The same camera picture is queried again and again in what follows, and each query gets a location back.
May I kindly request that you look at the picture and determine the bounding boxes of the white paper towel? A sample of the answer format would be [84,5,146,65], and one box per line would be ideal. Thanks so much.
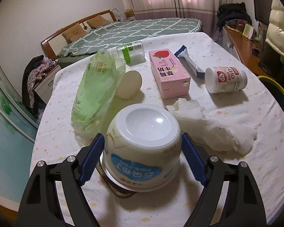
[166,98,257,155]

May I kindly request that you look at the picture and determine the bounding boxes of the white pudding cup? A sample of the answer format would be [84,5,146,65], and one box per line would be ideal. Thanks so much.
[97,103,181,198]

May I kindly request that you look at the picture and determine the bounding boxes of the white pill bottle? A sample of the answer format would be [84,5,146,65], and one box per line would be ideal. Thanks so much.
[205,67,248,94]

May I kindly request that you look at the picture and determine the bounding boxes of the pink strawberry milk carton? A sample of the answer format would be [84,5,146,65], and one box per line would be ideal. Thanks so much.
[149,49,191,100]

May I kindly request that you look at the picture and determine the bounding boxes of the green plastic bag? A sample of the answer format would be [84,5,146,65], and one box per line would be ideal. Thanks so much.
[71,50,126,137]

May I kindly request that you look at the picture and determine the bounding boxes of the white paper cup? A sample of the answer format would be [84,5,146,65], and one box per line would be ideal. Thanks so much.
[115,65,142,100]

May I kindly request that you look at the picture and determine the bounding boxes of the clear green label jar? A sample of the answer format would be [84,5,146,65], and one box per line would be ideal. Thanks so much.
[116,41,145,64]

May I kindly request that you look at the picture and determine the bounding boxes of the yellow rimmed trash bin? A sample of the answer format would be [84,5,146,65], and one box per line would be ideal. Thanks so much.
[257,75,284,112]

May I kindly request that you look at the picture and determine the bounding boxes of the sliding wardrobe door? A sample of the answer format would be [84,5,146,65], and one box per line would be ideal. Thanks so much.
[0,67,38,210]

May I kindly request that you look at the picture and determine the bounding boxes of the white dotted table cloth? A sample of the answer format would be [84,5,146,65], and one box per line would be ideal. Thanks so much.
[31,32,284,226]

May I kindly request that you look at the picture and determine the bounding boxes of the white nightstand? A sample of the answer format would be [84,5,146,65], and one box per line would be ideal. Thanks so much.
[34,65,61,103]

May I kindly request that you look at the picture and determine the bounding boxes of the wooden desk cabinet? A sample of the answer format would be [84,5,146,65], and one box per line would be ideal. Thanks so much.
[222,26,268,76]

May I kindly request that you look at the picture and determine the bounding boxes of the wooden headboard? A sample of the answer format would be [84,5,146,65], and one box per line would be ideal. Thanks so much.
[41,10,117,60]

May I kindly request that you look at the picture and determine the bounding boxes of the cream puffer jacket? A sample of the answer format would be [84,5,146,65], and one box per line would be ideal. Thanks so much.
[265,0,284,59]

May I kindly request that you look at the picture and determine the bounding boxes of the books on desk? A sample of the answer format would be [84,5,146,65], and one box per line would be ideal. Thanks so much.
[242,24,254,40]

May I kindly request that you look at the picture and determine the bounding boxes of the green checked bed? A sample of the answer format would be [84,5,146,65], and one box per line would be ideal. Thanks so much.
[57,18,203,64]

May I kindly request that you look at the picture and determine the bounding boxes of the brown left pillow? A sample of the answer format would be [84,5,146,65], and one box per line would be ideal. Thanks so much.
[62,24,87,44]

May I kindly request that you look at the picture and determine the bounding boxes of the brown pillow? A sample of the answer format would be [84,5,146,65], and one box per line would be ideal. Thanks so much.
[87,15,110,29]
[62,24,87,44]

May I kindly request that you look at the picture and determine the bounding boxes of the dark clothes pile on desk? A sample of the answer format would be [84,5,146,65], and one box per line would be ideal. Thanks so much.
[216,2,252,31]

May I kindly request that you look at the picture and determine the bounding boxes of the brown right pillow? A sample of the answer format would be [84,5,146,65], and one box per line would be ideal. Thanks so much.
[87,15,110,29]

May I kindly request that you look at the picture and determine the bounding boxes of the black television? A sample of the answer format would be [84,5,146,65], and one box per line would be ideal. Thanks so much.
[253,0,272,25]

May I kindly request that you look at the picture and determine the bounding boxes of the far bedside box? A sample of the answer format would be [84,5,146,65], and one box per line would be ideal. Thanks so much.
[125,9,135,19]

